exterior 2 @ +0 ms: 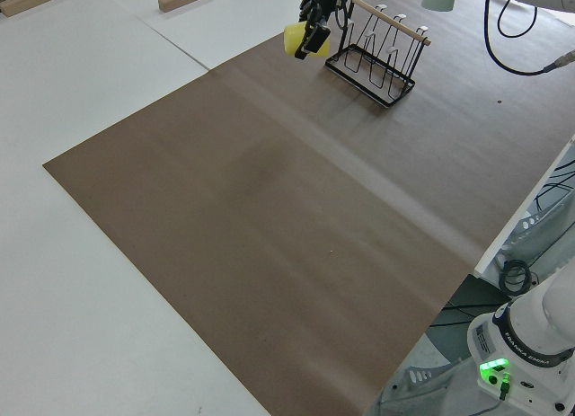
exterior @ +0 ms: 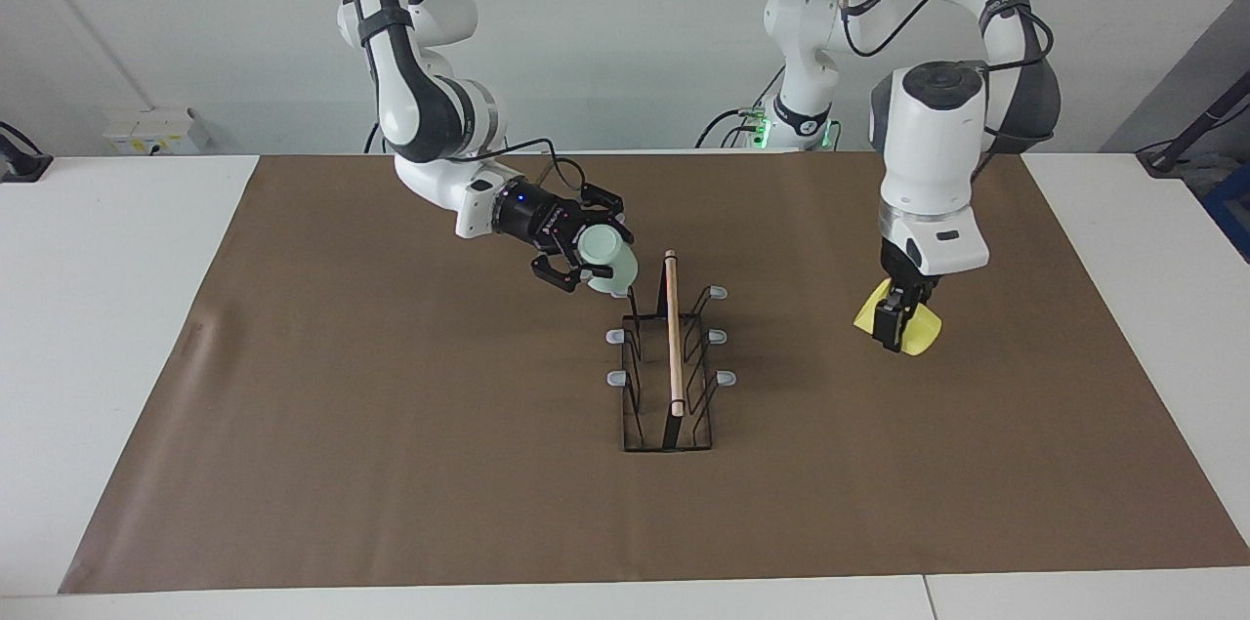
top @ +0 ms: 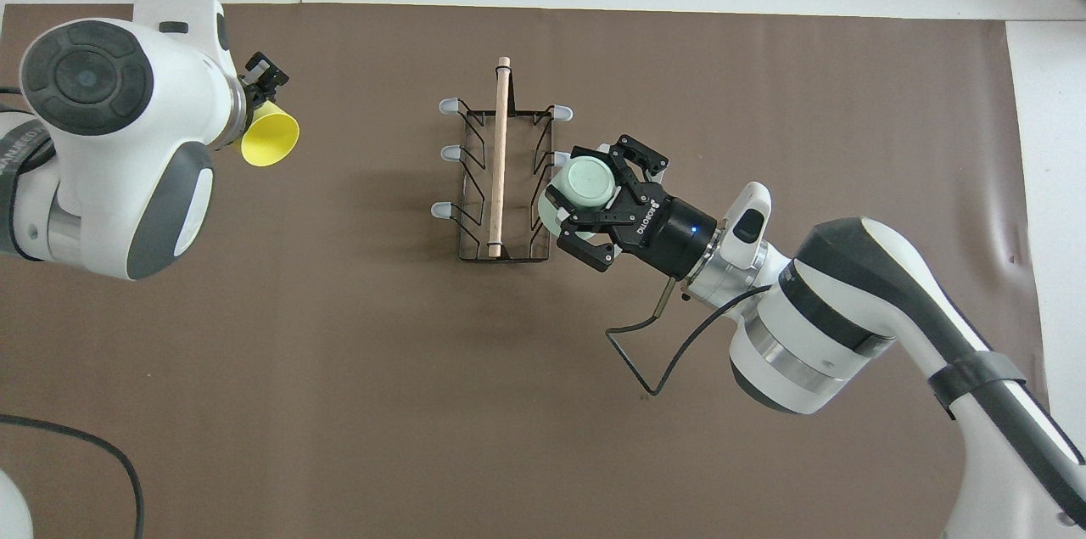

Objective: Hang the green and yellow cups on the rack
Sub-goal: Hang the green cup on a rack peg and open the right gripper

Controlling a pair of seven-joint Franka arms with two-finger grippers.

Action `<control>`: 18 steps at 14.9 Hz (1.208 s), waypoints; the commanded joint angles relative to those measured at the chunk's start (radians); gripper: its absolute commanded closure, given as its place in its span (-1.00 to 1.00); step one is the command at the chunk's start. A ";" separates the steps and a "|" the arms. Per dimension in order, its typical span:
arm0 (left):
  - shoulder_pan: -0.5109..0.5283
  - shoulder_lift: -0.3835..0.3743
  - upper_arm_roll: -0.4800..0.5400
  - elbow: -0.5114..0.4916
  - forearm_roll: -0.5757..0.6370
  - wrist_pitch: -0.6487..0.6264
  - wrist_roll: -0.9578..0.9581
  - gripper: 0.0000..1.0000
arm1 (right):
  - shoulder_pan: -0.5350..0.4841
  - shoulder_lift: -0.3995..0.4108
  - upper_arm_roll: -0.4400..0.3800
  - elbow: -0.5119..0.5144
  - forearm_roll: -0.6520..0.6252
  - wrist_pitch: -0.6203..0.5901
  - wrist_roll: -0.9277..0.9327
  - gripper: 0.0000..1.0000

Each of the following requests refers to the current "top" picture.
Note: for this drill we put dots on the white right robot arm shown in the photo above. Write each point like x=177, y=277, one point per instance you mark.
x=814, y=335

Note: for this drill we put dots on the brown paper table mat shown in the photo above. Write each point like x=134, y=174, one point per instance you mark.
x=424, y=395

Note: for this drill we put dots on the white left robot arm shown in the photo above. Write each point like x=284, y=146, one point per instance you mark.
x=127, y=165

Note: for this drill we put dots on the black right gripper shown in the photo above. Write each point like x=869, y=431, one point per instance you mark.
x=670, y=233

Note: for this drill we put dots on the pale green plastic cup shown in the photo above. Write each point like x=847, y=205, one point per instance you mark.
x=590, y=187

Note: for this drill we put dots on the yellow plastic cup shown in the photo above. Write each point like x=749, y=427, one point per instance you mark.
x=271, y=140

